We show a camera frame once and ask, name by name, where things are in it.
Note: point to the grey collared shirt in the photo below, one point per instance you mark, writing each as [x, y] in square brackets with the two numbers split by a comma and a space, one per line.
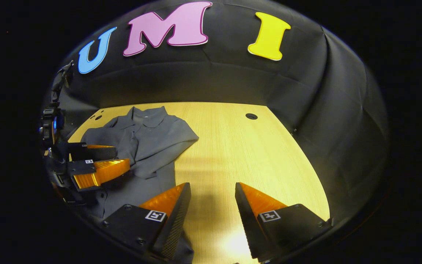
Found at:
[148, 139]

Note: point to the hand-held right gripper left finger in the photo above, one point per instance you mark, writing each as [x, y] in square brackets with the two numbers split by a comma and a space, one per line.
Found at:
[176, 220]

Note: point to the black backdrop cloth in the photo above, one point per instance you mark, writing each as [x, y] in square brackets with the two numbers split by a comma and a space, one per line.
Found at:
[233, 80]

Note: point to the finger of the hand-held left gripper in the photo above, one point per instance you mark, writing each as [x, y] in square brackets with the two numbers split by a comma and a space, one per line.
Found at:
[101, 172]
[86, 152]

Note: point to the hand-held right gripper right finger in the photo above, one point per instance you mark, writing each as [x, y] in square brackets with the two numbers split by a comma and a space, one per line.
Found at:
[247, 220]

